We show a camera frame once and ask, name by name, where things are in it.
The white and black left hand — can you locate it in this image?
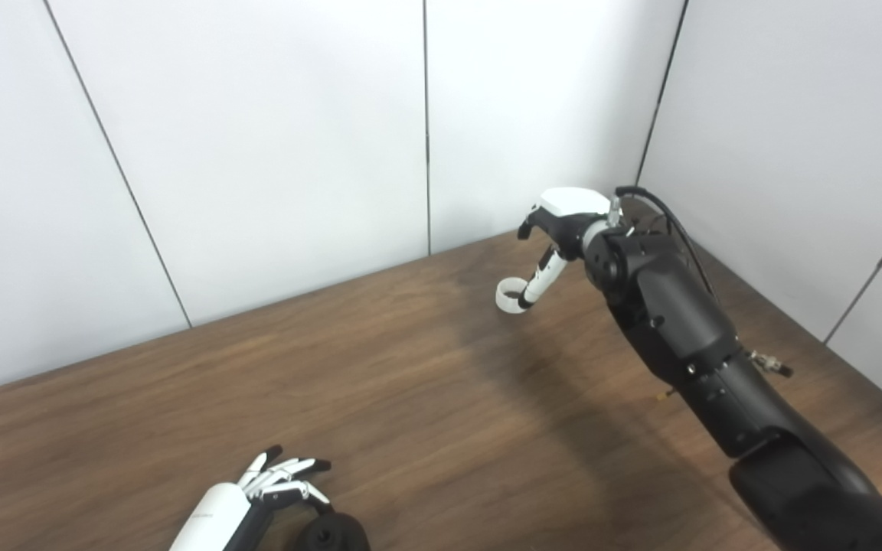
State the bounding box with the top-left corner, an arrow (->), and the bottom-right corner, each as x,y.
169,445 -> 332,551

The white and black right hand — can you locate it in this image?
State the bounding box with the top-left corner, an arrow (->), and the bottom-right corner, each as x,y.
518,187 -> 629,311

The white plastic ring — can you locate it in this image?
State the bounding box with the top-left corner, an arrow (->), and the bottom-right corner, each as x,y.
495,279 -> 535,315

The round black plastic part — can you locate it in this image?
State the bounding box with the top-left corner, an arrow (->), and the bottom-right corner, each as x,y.
299,511 -> 371,551

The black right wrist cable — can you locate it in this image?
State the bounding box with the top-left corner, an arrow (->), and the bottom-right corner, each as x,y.
614,185 -> 717,301

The silver metal cable connector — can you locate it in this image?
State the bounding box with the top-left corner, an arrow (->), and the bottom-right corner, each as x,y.
747,350 -> 794,379

